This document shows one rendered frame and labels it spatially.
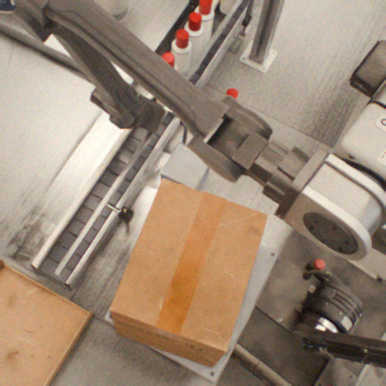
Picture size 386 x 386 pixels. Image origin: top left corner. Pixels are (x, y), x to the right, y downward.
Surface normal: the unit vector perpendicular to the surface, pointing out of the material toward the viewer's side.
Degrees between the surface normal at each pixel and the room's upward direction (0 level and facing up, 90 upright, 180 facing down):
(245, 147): 14
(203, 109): 26
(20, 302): 0
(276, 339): 0
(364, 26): 0
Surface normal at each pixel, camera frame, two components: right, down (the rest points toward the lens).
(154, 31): 0.07, -0.40
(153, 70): 0.22, 0.03
